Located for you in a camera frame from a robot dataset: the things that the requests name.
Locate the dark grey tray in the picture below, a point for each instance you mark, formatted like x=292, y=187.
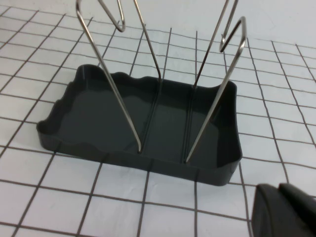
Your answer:
x=98, y=118

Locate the white black-grid tablecloth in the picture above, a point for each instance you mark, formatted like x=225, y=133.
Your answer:
x=49, y=197

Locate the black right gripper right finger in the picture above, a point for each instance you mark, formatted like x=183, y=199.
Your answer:
x=303, y=214

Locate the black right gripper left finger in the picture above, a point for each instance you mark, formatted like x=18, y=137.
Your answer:
x=269, y=212

